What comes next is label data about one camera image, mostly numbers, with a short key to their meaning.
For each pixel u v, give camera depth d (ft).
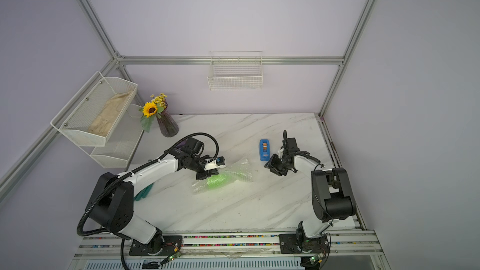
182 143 2.12
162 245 2.38
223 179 2.77
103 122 2.51
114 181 1.47
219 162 2.45
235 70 3.49
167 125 3.41
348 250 2.45
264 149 3.28
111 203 1.45
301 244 2.21
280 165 2.67
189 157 2.25
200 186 2.70
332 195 1.53
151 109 2.97
